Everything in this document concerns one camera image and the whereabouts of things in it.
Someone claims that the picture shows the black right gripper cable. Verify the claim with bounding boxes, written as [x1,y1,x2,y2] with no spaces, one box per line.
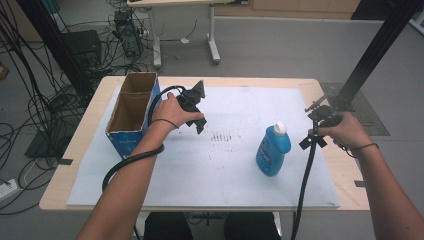
[290,121,318,240]

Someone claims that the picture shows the white table mat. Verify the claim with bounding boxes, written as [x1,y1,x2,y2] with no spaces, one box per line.
[66,85,341,208]

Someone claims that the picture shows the blue bottle with white cap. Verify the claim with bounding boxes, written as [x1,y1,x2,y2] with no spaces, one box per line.
[255,120,292,178]

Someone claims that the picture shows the person's left leg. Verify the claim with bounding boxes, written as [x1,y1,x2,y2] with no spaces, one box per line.
[143,212,194,240]

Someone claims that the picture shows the white cable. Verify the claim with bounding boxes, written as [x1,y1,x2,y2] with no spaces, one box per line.
[22,158,38,186]

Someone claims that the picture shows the person's left hand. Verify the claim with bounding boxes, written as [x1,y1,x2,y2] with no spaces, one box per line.
[151,92,205,130]

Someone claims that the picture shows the tangle of black cables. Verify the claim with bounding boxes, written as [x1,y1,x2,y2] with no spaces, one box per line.
[0,0,144,216]

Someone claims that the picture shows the black computer tower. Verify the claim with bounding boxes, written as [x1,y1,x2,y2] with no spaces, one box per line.
[113,9,144,59]

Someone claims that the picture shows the black wrist band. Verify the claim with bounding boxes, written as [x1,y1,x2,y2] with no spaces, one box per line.
[150,118,180,130]
[344,142,380,158]

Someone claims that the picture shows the black floor plate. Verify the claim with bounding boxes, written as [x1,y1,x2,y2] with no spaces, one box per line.
[24,128,78,160]

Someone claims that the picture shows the person's right leg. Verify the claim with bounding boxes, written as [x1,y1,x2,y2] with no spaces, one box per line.
[223,212,281,240]

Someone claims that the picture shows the black metal stand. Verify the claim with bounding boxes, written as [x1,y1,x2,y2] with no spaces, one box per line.
[334,0,424,111]
[16,0,93,98]

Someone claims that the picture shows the black equipment case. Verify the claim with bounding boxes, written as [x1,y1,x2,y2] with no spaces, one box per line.
[61,29,103,73]

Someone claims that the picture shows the person's leg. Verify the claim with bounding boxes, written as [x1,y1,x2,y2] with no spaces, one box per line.
[143,212,194,240]
[223,212,281,240]

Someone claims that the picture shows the person's right hand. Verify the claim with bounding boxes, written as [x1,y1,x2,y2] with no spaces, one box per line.
[308,111,373,153]

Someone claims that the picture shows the white desk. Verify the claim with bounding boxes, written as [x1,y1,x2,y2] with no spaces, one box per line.
[126,0,249,69]

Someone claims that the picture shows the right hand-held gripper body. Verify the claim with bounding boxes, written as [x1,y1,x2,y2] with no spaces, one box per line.
[304,95,343,129]

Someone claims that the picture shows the blue cardboard box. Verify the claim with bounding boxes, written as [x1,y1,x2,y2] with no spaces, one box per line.
[105,71,162,160]

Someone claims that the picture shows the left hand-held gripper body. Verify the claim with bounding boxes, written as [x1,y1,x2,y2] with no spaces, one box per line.
[175,79,207,115]

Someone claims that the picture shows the white power strip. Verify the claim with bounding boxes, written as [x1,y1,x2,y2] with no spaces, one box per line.
[0,178,19,202]

